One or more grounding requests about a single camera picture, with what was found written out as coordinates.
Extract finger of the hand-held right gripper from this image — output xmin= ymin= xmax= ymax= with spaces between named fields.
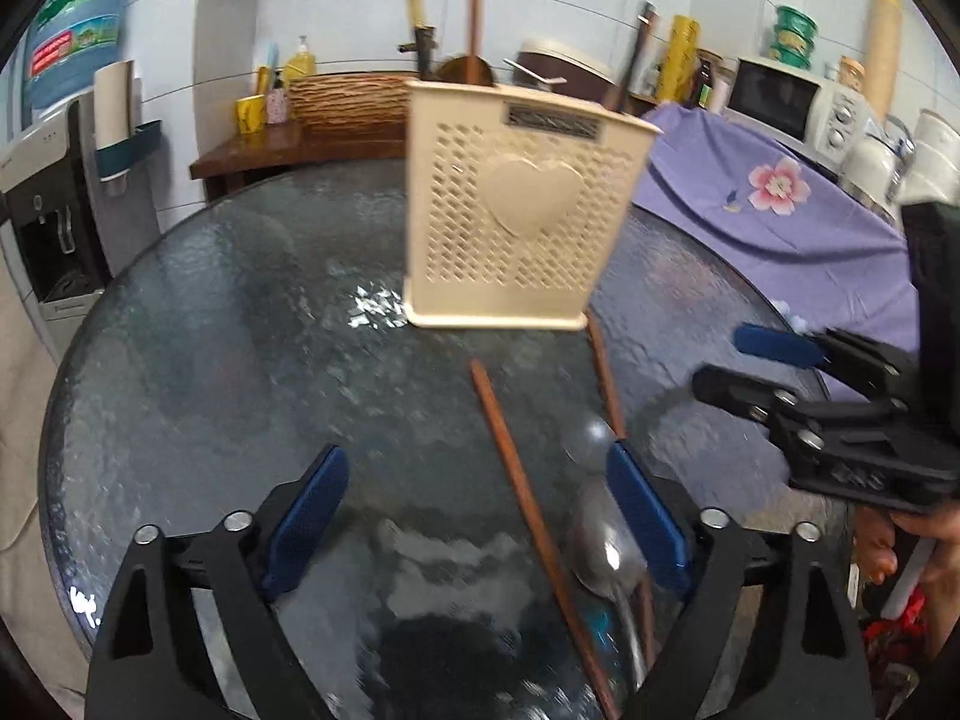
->
xmin=733 ymin=321 xmax=917 ymax=403
xmin=691 ymin=364 xmax=827 ymax=467

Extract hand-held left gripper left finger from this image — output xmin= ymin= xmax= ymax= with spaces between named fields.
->
xmin=84 ymin=444 xmax=350 ymax=720

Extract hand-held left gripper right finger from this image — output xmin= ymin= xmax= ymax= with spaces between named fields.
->
xmin=604 ymin=441 xmax=878 ymax=720

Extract all-metal spoon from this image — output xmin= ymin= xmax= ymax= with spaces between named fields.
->
xmin=568 ymin=478 xmax=652 ymax=695

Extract steel spoon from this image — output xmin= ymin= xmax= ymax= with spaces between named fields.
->
xmin=561 ymin=414 xmax=622 ymax=481

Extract cream plastic utensil holder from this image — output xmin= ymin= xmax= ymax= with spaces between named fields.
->
xmin=401 ymin=79 xmax=665 ymax=332

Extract wood-handled metal spoon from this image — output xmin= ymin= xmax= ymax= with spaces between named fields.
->
xmin=465 ymin=0 xmax=487 ymax=83

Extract person's right hand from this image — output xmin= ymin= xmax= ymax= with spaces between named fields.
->
xmin=853 ymin=501 xmax=960 ymax=617

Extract purple floral cloth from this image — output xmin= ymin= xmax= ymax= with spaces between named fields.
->
xmin=630 ymin=101 xmax=929 ymax=355

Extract white electric kettle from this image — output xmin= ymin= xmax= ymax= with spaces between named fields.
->
xmin=838 ymin=135 xmax=902 ymax=205

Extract stacks of white cups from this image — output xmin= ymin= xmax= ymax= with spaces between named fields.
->
xmin=896 ymin=109 xmax=960 ymax=205

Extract white microwave oven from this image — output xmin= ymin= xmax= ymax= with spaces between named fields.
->
xmin=727 ymin=56 xmax=872 ymax=160

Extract brown glass bottle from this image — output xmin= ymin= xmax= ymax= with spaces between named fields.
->
xmin=694 ymin=52 xmax=718 ymax=110

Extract beige cloth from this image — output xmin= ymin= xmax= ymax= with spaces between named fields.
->
xmin=0 ymin=270 xmax=85 ymax=691

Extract stack of green tubs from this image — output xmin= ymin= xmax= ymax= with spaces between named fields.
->
xmin=769 ymin=6 xmax=823 ymax=75

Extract tall stack of yellow cups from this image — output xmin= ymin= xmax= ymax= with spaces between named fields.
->
xmin=866 ymin=0 xmax=906 ymax=125

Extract brown and cream rice cooker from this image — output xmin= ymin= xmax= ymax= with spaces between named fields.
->
xmin=504 ymin=37 xmax=625 ymax=92

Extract white rice paddle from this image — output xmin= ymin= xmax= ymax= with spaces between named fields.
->
xmin=512 ymin=60 xmax=569 ymax=86

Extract wooden counter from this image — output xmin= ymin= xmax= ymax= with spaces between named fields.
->
xmin=189 ymin=118 xmax=411 ymax=201

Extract water dispenser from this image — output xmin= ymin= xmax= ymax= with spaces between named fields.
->
xmin=0 ymin=101 xmax=111 ymax=320

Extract wicker basket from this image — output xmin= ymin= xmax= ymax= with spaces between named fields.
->
xmin=288 ymin=73 xmax=418 ymax=138

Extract white cup dispenser tube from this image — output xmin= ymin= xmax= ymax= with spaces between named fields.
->
xmin=92 ymin=60 xmax=137 ymax=152

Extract bamboo style faucet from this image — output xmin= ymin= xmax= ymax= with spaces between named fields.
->
xmin=396 ymin=24 xmax=440 ymax=82

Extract yellow dish soap bottle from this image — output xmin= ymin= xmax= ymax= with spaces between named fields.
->
xmin=283 ymin=36 xmax=318 ymax=80

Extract blue water jug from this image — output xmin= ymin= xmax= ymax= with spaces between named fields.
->
xmin=19 ymin=0 xmax=141 ymax=110

